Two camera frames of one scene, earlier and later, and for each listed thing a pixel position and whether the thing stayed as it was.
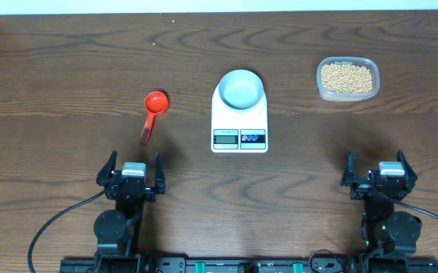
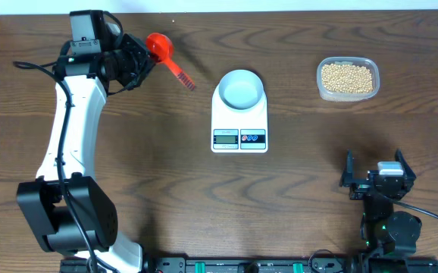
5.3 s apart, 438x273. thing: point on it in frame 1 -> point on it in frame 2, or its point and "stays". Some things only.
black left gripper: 107,175 -> 145,62
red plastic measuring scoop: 154,101 -> 161,47
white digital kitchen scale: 238,131 stays
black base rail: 277,265 stays
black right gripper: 411,177 stays
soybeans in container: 346,78 stays
